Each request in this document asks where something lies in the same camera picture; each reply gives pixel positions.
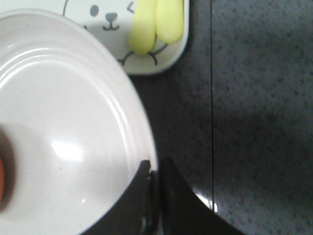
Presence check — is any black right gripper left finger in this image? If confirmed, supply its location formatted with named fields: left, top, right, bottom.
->
left=84, top=160, right=159, bottom=235

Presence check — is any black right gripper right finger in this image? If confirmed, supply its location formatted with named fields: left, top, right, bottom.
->
left=159, top=158, right=243, bottom=235

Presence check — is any orange mandarin fruit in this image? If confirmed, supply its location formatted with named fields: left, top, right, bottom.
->
left=0, top=158, right=5, bottom=200

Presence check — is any yellow plastic fork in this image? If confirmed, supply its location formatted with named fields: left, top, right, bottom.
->
left=156, top=0, right=184, bottom=44

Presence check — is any white bear-print tray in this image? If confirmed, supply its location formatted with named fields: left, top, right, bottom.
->
left=0, top=0, right=189, bottom=75

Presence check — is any beige round plate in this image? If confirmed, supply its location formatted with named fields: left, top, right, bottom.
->
left=0, top=9, right=158, bottom=235

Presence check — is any yellow plastic spoon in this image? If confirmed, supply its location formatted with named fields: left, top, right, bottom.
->
left=129, top=0, right=157, bottom=55

